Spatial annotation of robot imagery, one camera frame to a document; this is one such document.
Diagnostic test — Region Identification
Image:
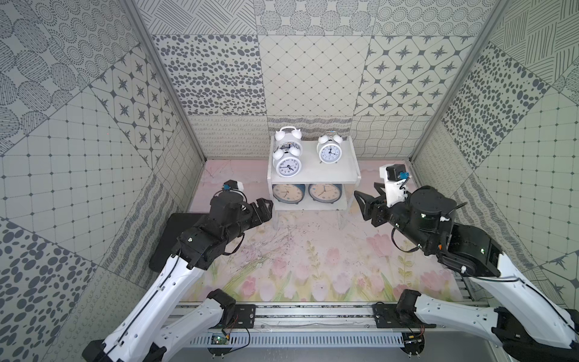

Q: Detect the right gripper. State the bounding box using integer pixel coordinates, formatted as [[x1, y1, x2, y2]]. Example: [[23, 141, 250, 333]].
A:
[[354, 183, 431, 253]]

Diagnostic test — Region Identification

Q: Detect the blue round alarm clock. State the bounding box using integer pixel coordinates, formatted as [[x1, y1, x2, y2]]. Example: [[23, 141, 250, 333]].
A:
[[308, 183, 342, 204], [272, 184, 305, 205]]

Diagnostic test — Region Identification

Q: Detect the white twin-bell alarm clock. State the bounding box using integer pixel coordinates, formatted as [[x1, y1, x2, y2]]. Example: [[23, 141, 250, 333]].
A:
[[317, 131, 343, 164], [274, 126, 302, 151], [272, 146, 302, 178]]

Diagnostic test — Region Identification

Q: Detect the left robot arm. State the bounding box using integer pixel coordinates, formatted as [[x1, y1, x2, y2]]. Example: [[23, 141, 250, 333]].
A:
[[81, 185, 274, 361]]

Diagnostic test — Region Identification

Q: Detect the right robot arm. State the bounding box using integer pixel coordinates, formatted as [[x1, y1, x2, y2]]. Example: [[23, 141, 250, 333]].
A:
[[354, 183, 578, 361]]

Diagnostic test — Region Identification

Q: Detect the white two-tier shelf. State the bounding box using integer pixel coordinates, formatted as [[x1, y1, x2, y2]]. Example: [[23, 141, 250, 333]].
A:
[[267, 138, 361, 229]]

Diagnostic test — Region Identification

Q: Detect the black pad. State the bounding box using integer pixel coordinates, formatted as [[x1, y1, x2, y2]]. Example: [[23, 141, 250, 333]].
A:
[[149, 213, 205, 273]]

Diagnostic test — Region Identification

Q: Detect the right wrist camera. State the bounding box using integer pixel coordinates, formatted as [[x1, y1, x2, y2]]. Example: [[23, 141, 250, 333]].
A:
[[379, 164, 410, 208]]

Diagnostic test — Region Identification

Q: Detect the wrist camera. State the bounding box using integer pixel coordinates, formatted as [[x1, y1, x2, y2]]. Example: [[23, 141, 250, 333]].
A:
[[379, 164, 410, 208], [223, 179, 244, 192]]

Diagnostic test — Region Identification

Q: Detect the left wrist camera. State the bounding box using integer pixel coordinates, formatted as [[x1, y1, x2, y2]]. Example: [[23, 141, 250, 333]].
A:
[[223, 179, 244, 192]]

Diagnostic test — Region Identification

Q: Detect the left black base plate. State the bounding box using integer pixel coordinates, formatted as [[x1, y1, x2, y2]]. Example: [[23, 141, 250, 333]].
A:
[[215, 304, 256, 330]]

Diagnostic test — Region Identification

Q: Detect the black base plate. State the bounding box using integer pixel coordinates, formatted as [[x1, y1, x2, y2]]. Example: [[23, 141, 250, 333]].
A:
[[371, 302, 437, 330], [215, 304, 256, 330]]

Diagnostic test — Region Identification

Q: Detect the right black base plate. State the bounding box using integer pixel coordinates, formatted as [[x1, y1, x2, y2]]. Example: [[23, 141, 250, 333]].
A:
[[371, 302, 437, 330]]

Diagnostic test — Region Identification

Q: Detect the aluminium mounting rail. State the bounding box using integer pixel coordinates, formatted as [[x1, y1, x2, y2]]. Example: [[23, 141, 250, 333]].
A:
[[130, 300, 498, 333]]

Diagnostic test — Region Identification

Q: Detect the perforated cable duct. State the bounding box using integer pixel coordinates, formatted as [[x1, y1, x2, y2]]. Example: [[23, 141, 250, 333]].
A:
[[187, 332, 404, 348]]

